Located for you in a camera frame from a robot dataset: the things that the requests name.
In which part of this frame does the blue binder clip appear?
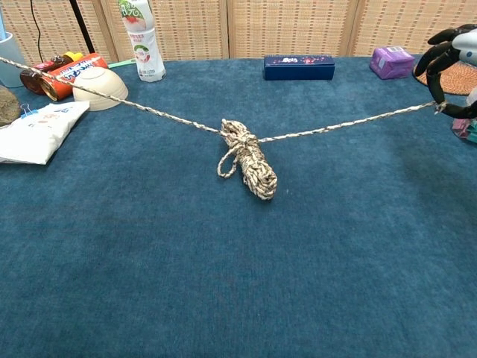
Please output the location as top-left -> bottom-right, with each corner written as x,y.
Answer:
18,102 -> 40,120

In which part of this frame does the braided multicolour rope bundle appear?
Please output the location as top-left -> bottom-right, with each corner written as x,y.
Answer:
0,56 -> 448,201

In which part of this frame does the dark blue rectangular box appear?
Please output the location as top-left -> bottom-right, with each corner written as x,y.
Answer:
263,54 -> 335,81

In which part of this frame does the bamboo folding screen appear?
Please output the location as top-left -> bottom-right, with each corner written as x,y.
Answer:
0,0 -> 477,66

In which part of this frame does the teal handled brush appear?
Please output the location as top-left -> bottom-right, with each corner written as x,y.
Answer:
107,57 -> 138,69

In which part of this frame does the orange red snack can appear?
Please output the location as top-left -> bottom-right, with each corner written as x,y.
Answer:
40,52 -> 109,102

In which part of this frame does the thin black hanging cable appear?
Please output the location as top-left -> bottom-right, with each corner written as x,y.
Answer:
29,0 -> 42,65

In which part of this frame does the light blue handled mug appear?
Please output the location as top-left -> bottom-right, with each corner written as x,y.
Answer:
0,31 -> 29,89

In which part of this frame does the white plastic powder bag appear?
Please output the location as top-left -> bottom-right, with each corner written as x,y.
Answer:
0,100 -> 91,166

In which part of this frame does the blue felt table mat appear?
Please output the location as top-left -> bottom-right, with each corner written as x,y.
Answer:
0,54 -> 477,358

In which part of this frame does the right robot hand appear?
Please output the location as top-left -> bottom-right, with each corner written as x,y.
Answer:
414,24 -> 477,120

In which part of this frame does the brown syrup bottle yellow cap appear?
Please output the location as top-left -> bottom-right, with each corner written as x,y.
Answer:
19,51 -> 85,96

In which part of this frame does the white drink bottle green cap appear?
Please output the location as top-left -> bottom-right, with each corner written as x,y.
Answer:
118,0 -> 167,83

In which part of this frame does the round woven rattan coaster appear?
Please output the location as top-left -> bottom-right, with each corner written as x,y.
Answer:
412,59 -> 477,96

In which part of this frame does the beige bowl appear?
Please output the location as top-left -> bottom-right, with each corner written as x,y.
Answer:
72,66 -> 129,112

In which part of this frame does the clear jar of coloured clips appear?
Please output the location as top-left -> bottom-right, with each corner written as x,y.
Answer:
451,86 -> 477,143

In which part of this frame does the purple tissue pack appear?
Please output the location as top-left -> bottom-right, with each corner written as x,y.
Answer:
368,45 -> 416,81

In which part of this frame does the black stand pole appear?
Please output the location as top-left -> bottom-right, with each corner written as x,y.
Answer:
69,0 -> 96,54

